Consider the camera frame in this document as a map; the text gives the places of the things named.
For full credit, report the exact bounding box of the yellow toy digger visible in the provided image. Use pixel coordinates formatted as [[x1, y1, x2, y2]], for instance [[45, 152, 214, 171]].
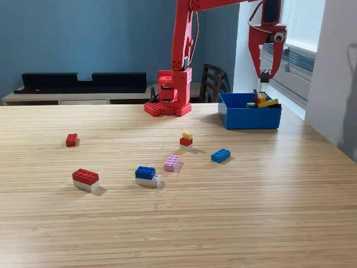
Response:
[[253, 89, 282, 109]]

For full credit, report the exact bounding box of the blue and white brick stack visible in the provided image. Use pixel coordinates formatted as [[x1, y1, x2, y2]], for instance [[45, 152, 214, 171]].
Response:
[[135, 165, 162, 188]]

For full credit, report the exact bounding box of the blue plastic bin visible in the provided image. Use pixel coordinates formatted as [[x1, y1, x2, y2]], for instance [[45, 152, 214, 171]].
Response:
[[218, 92, 282, 130]]

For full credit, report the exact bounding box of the grey window vent grille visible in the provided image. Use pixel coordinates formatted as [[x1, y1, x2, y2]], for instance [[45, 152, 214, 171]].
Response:
[[262, 41, 316, 74]]

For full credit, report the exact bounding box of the dark wooden chair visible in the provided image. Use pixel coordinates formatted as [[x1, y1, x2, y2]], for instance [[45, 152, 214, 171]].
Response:
[[198, 63, 231, 103]]

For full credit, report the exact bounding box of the yellow red white brick stack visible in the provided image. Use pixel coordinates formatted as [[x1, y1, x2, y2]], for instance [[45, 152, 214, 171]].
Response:
[[179, 131, 194, 153]]

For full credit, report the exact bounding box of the pink brick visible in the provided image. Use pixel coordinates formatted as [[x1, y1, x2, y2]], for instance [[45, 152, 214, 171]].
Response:
[[163, 155, 181, 173]]

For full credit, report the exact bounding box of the pale wooden sideboard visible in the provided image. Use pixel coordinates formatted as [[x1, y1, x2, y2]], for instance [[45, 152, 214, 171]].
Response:
[[1, 82, 209, 106]]

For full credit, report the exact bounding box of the small red brick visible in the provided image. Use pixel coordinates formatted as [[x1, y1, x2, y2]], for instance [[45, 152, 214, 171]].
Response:
[[65, 133, 79, 147]]

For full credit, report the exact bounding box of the red and white brick stack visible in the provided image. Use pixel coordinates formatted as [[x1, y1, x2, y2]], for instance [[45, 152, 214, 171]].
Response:
[[71, 168, 100, 193]]

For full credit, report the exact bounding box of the white window frame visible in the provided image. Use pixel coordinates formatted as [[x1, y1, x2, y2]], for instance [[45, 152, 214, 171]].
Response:
[[255, 0, 326, 108]]

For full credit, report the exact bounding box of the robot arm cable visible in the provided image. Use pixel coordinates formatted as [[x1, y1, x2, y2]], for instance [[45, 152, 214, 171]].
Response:
[[191, 11, 200, 61]]

